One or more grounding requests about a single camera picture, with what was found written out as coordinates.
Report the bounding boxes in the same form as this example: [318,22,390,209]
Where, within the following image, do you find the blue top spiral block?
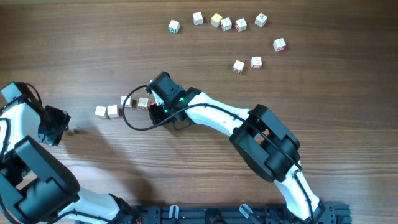
[137,97,149,110]

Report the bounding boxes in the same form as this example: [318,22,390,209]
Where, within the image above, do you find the letter B wooden block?
[121,95,134,108]

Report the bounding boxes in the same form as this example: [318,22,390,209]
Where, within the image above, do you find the green soccer ball block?
[95,106,108,119]

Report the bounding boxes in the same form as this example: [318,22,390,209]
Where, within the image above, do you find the red letter M block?
[107,105,122,118]

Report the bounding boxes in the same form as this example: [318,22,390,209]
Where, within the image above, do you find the red letter A block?
[233,60,244,74]

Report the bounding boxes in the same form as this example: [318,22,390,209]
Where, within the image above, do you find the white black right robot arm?
[147,72,323,223]

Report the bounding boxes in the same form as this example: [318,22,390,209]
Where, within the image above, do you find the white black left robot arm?
[1,82,139,223]

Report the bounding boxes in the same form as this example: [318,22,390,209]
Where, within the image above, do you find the green letter A block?
[169,20,180,34]

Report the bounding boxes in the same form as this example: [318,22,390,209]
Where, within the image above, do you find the plain white wooden block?
[192,12,203,26]

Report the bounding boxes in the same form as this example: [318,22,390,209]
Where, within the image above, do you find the red letter I block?
[251,57,262,69]

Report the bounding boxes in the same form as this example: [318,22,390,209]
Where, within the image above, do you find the yellow top wooden block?
[211,13,223,27]

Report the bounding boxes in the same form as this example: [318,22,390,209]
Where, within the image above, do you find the apple picture wooden block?
[220,17,232,32]

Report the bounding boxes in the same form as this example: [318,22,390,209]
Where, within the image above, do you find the red drawing wooden block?
[235,18,247,32]

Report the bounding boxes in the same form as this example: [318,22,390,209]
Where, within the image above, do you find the red letter Y block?
[273,38,286,52]

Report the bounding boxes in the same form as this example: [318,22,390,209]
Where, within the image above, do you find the red number 6 block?
[254,12,268,27]

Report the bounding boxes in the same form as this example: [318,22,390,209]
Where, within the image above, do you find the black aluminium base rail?
[74,203,352,224]

